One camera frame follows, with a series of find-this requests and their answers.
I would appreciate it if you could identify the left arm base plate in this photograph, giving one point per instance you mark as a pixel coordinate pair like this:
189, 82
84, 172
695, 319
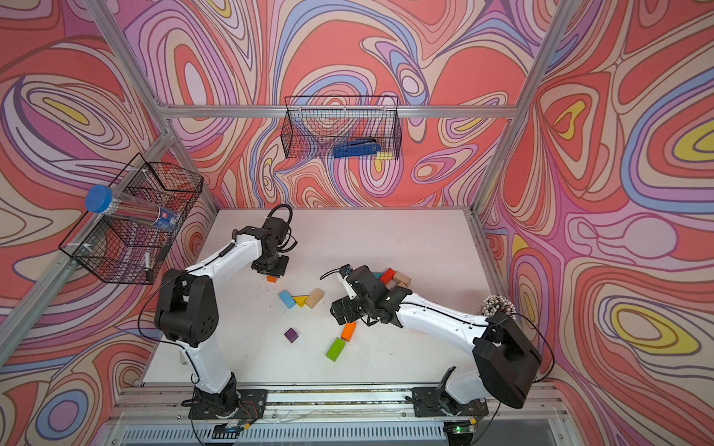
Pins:
247, 405

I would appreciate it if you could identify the blue black tool in basket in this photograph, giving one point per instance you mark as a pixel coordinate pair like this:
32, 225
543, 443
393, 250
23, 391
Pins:
356, 148

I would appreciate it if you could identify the black wire basket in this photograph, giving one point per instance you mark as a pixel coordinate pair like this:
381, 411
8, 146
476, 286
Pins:
313, 125
131, 222

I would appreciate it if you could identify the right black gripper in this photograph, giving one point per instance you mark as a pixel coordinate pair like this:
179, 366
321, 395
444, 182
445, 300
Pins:
347, 304

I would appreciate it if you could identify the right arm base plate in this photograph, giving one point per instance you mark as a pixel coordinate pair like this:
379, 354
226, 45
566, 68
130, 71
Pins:
434, 402

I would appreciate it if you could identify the clear bottle blue cap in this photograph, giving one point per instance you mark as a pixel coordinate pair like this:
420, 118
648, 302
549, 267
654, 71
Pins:
102, 200

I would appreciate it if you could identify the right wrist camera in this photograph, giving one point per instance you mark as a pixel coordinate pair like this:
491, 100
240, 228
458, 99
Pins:
343, 275

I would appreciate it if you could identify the red block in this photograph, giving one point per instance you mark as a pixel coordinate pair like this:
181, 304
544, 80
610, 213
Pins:
387, 276

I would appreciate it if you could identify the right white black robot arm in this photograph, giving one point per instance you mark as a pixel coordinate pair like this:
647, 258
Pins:
506, 361

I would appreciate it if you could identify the green block bottom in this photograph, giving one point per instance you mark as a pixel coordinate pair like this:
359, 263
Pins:
336, 348

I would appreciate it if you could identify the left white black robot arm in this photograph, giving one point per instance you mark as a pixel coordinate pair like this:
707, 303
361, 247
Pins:
187, 311

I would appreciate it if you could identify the natural wood block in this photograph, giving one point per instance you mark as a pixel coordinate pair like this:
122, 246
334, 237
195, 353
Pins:
314, 298
401, 279

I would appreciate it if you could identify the cup of pencils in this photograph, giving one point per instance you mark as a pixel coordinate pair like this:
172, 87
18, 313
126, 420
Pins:
497, 303

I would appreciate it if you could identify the light blue long block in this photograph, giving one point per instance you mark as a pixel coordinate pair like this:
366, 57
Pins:
287, 299

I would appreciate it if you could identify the purple cube block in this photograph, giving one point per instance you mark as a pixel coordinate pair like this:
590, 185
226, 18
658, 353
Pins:
291, 335

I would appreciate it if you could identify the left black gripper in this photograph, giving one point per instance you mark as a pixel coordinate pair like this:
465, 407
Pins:
278, 272

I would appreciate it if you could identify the left black wire basket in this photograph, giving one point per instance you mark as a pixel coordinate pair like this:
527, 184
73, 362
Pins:
131, 222

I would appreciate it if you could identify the back black wire basket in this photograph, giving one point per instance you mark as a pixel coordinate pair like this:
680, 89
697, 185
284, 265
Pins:
313, 125

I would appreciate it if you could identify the yellow triangle block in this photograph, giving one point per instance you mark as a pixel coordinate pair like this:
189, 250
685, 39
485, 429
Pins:
300, 300

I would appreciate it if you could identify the white marker in basket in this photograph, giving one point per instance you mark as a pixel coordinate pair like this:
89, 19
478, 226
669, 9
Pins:
148, 274

